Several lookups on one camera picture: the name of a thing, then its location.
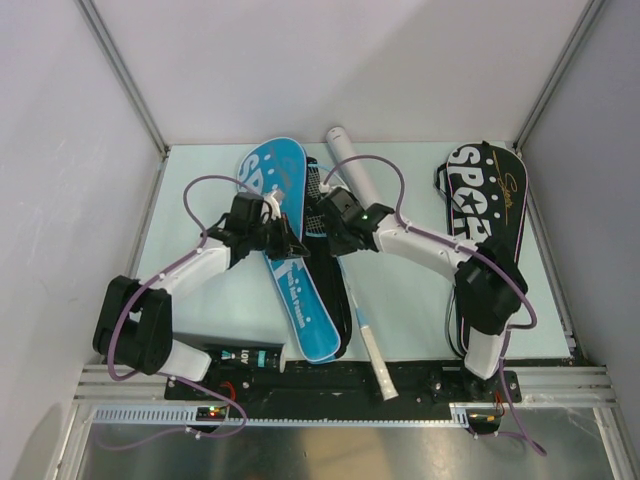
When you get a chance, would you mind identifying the light blue racket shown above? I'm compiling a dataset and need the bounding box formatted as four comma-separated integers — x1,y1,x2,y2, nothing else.
304,164,399,402

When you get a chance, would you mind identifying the blue racket cover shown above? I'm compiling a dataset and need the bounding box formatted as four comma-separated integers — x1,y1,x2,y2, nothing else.
237,137,353,364

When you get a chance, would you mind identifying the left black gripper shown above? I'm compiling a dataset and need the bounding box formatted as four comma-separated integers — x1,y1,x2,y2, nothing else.
247,213,309,262

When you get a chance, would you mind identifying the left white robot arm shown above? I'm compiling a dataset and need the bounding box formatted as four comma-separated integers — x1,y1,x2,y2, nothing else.
92,190,310,399

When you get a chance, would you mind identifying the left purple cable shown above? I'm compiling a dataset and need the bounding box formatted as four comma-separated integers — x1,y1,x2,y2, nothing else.
107,175,249,441

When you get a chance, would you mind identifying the black shuttlecock tube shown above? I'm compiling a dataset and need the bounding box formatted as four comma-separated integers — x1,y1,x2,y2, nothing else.
178,334,286,373

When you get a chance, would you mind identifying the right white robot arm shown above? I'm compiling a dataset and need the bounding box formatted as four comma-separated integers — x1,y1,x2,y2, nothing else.
317,183,531,401

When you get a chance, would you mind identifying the black racket cover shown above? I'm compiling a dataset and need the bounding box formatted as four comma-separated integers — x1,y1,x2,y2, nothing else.
432,140,530,359

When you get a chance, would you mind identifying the white shuttlecock tube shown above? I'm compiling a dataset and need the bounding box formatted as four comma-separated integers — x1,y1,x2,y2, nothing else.
326,127,382,208

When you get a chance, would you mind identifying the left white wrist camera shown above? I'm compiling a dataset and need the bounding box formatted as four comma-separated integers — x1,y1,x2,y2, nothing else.
264,189,285,216

